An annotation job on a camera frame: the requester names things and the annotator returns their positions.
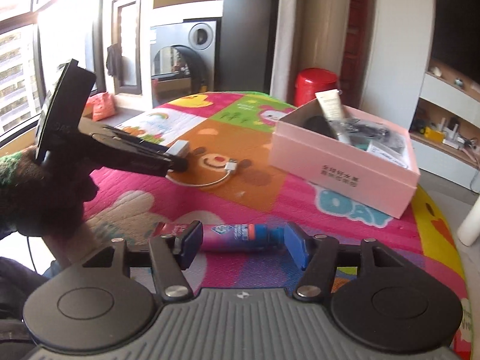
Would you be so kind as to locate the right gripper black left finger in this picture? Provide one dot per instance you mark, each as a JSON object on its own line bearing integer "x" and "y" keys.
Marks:
{"x": 171, "y": 255}

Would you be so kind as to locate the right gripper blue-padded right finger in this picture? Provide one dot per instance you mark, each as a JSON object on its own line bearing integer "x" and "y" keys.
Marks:
{"x": 316, "y": 256}

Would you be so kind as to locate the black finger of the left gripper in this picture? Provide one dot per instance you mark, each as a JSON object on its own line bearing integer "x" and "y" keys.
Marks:
{"x": 148, "y": 148}

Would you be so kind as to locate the blue pink toothpaste tube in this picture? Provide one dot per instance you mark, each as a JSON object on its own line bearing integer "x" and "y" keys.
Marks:
{"x": 226, "y": 238}

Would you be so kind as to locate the clear bag with black parts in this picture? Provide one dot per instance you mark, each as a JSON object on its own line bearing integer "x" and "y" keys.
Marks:
{"x": 361, "y": 131}

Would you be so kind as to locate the cream tube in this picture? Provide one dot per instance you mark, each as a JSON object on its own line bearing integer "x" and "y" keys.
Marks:
{"x": 332, "y": 108}

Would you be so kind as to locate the white charger plug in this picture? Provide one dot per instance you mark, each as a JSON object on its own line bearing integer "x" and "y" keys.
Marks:
{"x": 180, "y": 148}

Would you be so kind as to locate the green crank handle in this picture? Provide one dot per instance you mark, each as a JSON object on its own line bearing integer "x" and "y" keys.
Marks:
{"x": 361, "y": 146}

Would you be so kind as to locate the white medicine box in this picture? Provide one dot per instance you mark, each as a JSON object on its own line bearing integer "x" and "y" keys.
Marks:
{"x": 379, "y": 150}

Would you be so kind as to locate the dark gloved left hand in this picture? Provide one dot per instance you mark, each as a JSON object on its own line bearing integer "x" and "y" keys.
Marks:
{"x": 47, "y": 199}

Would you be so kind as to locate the orange bag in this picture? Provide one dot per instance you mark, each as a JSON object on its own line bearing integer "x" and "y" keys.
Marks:
{"x": 103, "y": 106}

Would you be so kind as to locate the colourful cartoon play mat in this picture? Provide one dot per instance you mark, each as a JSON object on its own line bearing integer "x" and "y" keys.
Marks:
{"x": 230, "y": 181}

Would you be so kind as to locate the washing machine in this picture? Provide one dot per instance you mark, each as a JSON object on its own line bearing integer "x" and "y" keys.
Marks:
{"x": 183, "y": 58}

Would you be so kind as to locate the pink cardboard box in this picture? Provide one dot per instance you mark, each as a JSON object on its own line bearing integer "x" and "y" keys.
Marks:
{"x": 343, "y": 168}

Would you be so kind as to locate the white thermos bottle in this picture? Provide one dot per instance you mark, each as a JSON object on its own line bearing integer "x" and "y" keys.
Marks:
{"x": 469, "y": 230}

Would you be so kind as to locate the yellow toy box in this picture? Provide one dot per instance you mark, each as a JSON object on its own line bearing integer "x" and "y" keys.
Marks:
{"x": 434, "y": 135}

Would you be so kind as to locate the white TV cabinet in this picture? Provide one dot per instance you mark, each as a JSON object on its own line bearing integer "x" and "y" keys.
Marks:
{"x": 448, "y": 102}

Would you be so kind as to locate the black refrigerator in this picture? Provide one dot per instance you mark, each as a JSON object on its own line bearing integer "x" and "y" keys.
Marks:
{"x": 247, "y": 42}

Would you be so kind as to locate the black television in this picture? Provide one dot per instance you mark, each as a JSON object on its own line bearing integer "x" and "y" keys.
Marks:
{"x": 456, "y": 35}

